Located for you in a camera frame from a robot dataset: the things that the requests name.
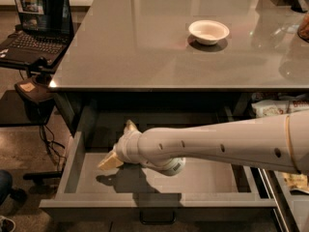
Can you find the person's blue jeans leg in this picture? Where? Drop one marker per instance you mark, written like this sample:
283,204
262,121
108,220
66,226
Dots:
7,189

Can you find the white sneaker shoe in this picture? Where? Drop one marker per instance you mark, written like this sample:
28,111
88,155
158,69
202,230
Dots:
6,224

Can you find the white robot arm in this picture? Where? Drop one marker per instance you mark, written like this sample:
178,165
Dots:
279,143

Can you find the grey counter cabinet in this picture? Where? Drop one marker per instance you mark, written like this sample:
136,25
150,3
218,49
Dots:
131,46

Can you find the black laptop computer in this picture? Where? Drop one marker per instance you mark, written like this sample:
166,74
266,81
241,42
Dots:
45,33

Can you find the metal drawer handle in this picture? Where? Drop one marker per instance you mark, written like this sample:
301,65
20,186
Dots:
157,217

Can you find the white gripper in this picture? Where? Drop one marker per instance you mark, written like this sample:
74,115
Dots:
123,147

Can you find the white paper bowl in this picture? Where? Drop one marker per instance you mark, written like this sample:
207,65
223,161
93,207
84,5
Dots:
208,32

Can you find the open grey top drawer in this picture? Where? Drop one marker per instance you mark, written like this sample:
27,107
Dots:
203,191

